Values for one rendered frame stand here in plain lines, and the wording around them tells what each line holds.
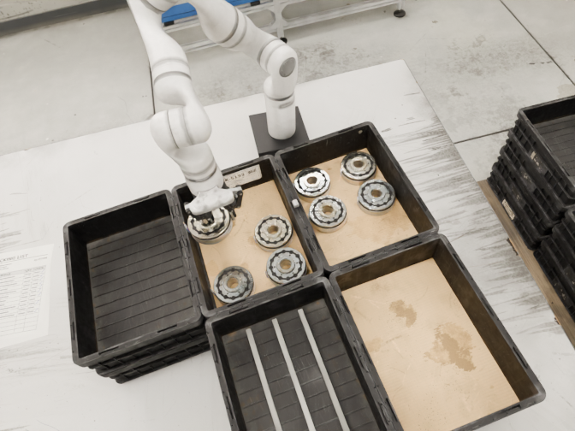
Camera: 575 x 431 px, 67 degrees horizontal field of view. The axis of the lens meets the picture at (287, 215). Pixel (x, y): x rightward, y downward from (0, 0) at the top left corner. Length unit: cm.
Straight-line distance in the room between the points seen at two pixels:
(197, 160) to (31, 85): 277
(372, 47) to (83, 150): 197
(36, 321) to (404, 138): 129
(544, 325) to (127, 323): 107
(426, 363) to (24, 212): 136
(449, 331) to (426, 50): 224
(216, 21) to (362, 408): 90
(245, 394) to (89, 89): 257
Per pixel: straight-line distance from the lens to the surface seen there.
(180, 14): 297
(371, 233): 120
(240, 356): 110
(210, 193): 90
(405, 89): 175
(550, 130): 204
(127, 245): 132
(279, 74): 126
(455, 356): 111
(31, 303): 154
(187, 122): 79
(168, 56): 86
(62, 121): 315
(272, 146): 144
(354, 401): 105
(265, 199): 127
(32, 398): 143
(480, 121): 268
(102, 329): 124
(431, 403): 107
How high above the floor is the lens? 187
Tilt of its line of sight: 58 degrees down
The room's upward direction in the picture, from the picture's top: 11 degrees counter-clockwise
